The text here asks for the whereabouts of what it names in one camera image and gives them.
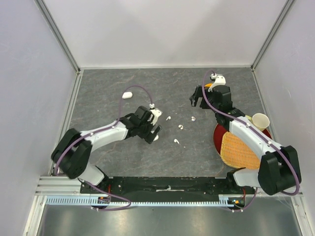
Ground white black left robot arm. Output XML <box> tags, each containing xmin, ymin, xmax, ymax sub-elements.
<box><xmin>51</xmin><ymin>106</ymin><xmax>162</xmax><ymax>193</ymax></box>

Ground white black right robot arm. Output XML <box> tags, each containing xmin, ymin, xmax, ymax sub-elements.
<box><xmin>189</xmin><ymin>85</ymin><xmax>302</xmax><ymax>196</ymax></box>

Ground white oval closed case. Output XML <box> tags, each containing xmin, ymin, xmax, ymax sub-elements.
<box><xmin>122</xmin><ymin>91</ymin><xmax>133</xmax><ymax>99</ymax></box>

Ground orange plastic bowl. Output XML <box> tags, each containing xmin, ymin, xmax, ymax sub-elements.
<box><xmin>204</xmin><ymin>83</ymin><xmax>212</xmax><ymax>88</ymax></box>

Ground red round plate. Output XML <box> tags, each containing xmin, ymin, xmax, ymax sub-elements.
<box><xmin>213</xmin><ymin>122</ymin><xmax>273</xmax><ymax>158</ymax></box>

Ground cream yellow mug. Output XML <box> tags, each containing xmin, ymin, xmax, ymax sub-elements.
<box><xmin>246</xmin><ymin>113</ymin><xmax>270</xmax><ymax>131</ymax></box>

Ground woven bamboo tray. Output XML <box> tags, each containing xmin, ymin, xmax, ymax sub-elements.
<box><xmin>220</xmin><ymin>132</ymin><xmax>260</xmax><ymax>170</ymax></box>

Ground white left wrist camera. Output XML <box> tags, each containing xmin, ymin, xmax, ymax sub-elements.
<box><xmin>149</xmin><ymin>103</ymin><xmax>162</xmax><ymax>125</ymax></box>

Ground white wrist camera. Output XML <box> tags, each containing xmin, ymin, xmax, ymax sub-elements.
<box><xmin>149</xmin><ymin>103</ymin><xmax>162</xmax><ymax>125</ymax></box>
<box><xmin>208</xmin><ymin>73</ymin><xmax>226</xmax><ymax>92</ymax></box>

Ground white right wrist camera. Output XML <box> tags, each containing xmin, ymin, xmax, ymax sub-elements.
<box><xmin>208</xmin><ymin>73</ymin><xmax>226</xmax><ymax>92</ymax></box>

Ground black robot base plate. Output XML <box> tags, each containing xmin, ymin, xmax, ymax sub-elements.
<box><xmin>80</xmin><ymin>176</ymin><xmax>254</xmax><ymax>203</ymax></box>

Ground light blue cable duct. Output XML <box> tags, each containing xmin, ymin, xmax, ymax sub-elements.
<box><xmin>46</xmin><ymin>196</ymin><xmax>234</xmax><ymax>207</ymax></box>

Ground aluminium frame right post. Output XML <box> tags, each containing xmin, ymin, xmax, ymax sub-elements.
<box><xmin>251</xmin><ymin>0</ymin><xmax>296</xmax><ymax>72</ymax></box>

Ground aluminium frame post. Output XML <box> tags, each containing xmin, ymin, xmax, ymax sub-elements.
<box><xmin>34</xmin><ymin>0</ymin><xmax>80</xmax><ymax>73</ymax></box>
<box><xmin>251</xmin><ymin>0</ymin><xmax>296</xmax><ymax>72</ymax></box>

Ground aluminium frame left post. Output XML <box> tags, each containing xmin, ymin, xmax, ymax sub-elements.
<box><xmin>34</xmin><ymin>0</ymin><xmax>80</xmax><ymax>73</ymax></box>

